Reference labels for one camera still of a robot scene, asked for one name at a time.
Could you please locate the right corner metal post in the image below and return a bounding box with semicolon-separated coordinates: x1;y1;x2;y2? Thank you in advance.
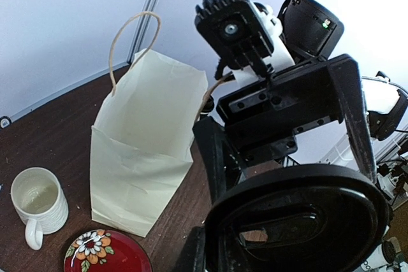
126;0;175;64

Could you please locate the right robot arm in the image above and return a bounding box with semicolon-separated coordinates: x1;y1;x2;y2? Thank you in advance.
193;0;407;219

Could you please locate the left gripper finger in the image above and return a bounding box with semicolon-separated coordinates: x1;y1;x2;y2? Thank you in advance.
173;226;207;272

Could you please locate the cream ceramic mug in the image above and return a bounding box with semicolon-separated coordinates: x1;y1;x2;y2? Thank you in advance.
10;167;69;250

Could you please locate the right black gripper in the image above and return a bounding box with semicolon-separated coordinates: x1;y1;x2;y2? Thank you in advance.
193;55;377;216

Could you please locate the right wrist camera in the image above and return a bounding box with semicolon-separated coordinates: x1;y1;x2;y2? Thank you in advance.
193;0;295;83

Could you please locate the cream paper bag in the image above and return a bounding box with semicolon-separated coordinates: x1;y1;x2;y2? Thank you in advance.
89;11;230;238

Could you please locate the red floral plate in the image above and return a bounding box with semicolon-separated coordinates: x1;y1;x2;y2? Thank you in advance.
64;229;152;272

